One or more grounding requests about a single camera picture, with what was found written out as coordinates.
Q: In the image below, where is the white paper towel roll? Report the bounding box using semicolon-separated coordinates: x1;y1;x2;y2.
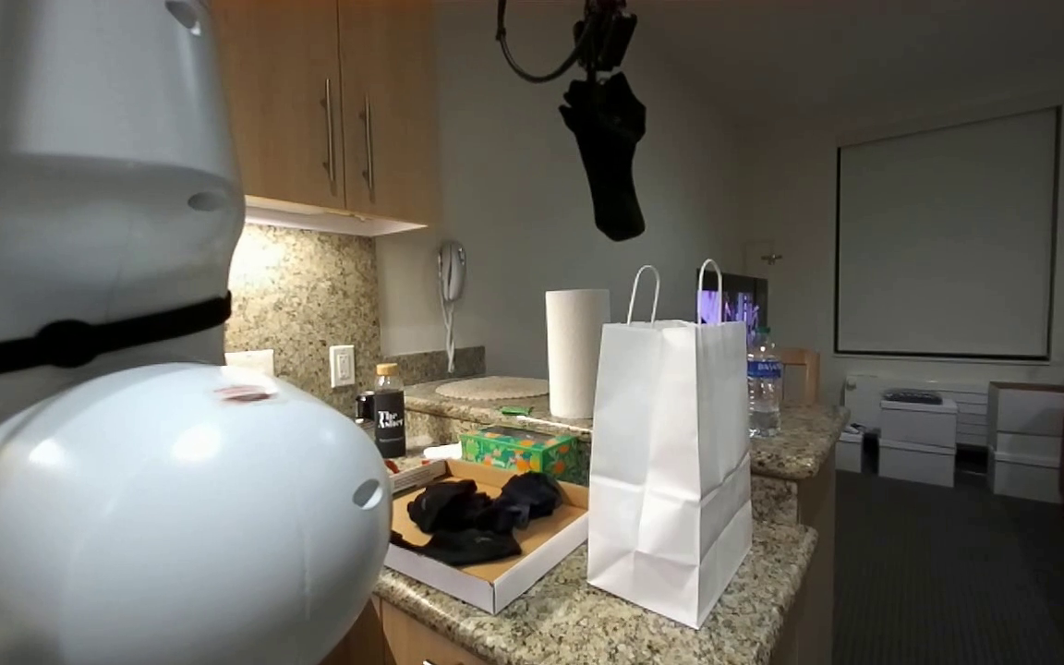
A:
543;283;613;422

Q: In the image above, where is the round woven placemat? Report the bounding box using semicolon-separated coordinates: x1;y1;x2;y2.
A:
433;372;555;405

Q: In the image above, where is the small lit screen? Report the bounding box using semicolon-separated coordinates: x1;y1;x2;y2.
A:
693;270;773;335

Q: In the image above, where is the white storage box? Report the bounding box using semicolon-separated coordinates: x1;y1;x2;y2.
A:
874;387;961;451
836;422;869;475
986;381;1064;505
874;437;961;491

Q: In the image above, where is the dark sauce bottle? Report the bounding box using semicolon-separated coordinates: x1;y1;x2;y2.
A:
370;360;410;457

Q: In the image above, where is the green tissue box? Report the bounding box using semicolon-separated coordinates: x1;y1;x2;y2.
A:
456;424;594;489

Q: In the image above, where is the cardboard cover box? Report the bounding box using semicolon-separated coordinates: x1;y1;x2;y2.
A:
379;453;594;616

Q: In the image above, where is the white wall outlet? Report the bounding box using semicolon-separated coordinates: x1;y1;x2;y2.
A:
225;346;277;381
325;341;359;387

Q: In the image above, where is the wooden dining chair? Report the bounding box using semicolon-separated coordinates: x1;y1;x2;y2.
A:
777;342;828;411

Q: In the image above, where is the wooden counter base cabinet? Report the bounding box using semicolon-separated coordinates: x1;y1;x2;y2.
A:
331;596;490;665

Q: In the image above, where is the white projector screen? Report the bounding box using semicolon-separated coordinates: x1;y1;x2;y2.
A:
831;104;1064;363

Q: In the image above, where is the white paper bag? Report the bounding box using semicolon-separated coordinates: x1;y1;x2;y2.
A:
582;254;757;627

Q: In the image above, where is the blue capped water bottle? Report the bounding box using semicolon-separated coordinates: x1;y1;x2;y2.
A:
745;341;786;440

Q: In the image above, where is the wooden wall cabinet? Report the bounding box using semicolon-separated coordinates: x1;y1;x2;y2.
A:
203;0;444;235

